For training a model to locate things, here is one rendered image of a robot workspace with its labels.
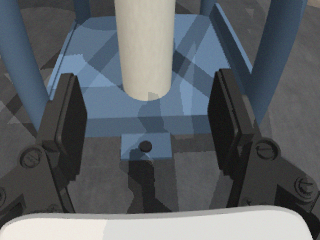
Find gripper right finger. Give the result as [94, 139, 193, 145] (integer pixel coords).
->
[207, 68, 320, 240]

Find blue shelving unit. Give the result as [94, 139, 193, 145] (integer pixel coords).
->
[0, 0, 308, 161]

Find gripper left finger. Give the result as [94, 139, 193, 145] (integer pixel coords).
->
[0, 73, 87, 230]

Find white ceramic bottle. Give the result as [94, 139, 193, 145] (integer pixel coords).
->
[114, 0, 175, 101]

